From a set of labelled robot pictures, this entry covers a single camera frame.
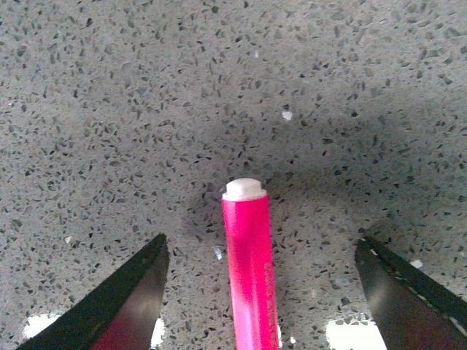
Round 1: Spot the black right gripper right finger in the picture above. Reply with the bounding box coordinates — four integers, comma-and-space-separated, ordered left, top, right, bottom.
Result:
355, 236, 466, 349

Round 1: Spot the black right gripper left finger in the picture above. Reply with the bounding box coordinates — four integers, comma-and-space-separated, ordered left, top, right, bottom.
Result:
19, 233, 169, 349

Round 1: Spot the pink marker pen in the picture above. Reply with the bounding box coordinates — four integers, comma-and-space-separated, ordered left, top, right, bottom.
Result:
222, 178, 279, 349

